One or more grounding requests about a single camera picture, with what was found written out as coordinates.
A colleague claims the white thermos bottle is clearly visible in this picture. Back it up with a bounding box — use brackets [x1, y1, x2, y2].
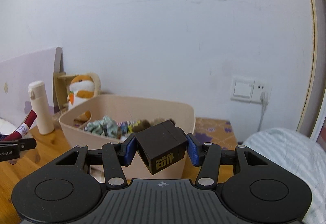
[28, 81, 55, 135]

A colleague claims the white orange hamster plush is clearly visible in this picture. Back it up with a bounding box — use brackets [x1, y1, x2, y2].
[67, 73, 101, 112]

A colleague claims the red white sock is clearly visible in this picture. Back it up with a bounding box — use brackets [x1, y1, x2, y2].
[5, 109, 38, 141]

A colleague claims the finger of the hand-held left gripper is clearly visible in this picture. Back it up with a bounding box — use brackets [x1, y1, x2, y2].
[18, 138, 36, 152]

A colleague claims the black box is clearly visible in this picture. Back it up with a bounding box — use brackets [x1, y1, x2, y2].
[134, 119, 188, 175]

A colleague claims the white plug with cable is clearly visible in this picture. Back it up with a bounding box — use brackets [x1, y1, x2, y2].
[257, 91, 270, 132]

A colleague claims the lavender board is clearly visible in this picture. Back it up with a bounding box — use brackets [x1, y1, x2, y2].
[0, 47, 63, 122]

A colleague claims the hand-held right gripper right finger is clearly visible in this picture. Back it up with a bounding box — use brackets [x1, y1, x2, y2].
[185, 133, 272, 187]

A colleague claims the striped light blue blanket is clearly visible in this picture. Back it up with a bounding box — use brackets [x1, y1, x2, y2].
[242, 128, 326, 224]

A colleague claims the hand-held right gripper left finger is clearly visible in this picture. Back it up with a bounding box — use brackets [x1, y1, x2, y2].
[55, 135, 139, 187]

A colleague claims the brown plush keychain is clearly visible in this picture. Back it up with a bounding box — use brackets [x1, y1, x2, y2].
[132, 118, 176, 133]

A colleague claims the white wall switch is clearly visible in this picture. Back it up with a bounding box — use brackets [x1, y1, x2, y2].
[231, 75, 255, 102]

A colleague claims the beige plastic container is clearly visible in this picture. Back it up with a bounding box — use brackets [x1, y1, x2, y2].
[59, 94, 196, 179]

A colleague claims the green plaid scrunchie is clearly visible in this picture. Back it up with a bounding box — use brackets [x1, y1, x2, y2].
[84, 116, 121, 137]

